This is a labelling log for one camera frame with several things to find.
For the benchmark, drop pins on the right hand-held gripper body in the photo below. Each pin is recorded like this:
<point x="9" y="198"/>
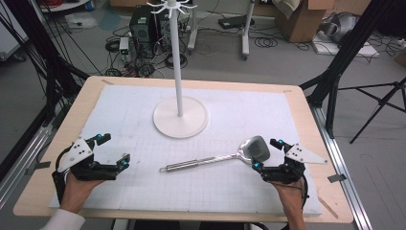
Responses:
<point x="303" y="156"/>

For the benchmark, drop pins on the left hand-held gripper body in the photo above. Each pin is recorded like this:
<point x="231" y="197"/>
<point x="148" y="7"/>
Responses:
<point x="76" y="153"/>

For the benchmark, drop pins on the metal ladle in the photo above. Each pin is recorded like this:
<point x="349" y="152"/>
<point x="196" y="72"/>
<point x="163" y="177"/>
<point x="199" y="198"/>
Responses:
<point x="191" y="164"/>

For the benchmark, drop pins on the white hook stand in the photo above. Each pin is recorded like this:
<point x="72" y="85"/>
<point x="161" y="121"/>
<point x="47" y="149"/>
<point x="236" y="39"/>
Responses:
<point x="180" y="123"/>

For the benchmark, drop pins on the person's right hand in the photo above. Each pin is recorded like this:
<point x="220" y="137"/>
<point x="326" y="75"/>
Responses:
<point x="292" y="195"/>

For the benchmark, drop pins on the person's left hand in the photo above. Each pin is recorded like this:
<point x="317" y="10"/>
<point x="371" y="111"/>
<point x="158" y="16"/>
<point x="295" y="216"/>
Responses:
<point x="76" y="195"/>

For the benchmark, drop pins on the grey tape piece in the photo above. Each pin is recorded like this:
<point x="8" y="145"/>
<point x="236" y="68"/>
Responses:
<point x="336" y="178"/>
<point x="40" y="166"/>

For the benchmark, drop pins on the white grid mat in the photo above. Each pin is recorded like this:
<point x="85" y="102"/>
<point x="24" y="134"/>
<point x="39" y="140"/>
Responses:
<point x="204" y="191"/>

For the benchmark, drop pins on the black tripod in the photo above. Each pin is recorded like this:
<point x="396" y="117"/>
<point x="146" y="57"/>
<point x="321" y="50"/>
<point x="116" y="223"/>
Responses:
<point x="381" y="102"/>

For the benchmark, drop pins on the white power adapter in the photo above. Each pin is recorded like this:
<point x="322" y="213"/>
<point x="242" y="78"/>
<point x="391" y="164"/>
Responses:
<point x="124" y="44"/>

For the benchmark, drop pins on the black computer tower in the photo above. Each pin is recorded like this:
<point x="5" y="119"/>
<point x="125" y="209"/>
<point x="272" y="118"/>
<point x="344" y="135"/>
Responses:
<point x="143" y="32"/>

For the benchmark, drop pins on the white flat board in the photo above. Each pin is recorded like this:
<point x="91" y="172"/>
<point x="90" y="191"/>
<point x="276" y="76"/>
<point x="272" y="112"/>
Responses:
<point x="348" y="49"/>

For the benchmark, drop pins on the large cardboard box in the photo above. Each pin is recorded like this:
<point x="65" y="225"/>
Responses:
<point x="300" y="25"/>

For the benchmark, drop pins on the black flat device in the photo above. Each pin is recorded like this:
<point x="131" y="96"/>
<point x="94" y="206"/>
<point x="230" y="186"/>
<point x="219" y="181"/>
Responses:
<point x="233" y="21"/>

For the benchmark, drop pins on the grey plastic device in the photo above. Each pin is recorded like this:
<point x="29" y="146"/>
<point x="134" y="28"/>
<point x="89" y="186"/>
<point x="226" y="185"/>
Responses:
<point x="340" y="27"/>

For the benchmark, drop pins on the beige cloth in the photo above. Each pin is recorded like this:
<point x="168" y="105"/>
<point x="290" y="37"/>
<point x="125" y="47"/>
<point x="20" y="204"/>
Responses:
<point x="287" y="8"/>

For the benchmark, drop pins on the white round table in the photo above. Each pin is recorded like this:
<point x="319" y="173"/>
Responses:
<point x="63" y="4"/>

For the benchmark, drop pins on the aluminium rail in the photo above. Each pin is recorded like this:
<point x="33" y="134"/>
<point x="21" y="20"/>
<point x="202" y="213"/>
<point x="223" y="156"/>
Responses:
<point x="341" y="166"/>
<point x="19" y="169"/>

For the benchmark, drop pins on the black frame post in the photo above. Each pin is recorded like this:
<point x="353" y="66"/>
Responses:
<point x="35" y="41"/>
<point x="344" y="54"/>

